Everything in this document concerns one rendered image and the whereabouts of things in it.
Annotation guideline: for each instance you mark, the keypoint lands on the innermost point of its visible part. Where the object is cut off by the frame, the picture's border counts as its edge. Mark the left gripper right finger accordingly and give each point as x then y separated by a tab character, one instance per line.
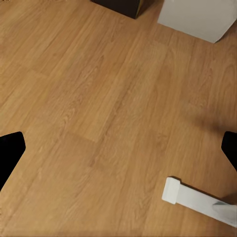
229	147

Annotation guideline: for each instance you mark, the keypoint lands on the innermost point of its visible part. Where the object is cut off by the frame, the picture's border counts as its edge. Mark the desk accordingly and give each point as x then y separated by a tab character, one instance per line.
174	192

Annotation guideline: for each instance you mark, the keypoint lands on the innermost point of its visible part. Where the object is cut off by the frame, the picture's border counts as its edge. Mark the desktop computer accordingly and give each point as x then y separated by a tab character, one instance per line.
204	19

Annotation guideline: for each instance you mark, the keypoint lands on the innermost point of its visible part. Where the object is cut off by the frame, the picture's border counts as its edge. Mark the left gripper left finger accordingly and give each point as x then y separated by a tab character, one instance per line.
12	147

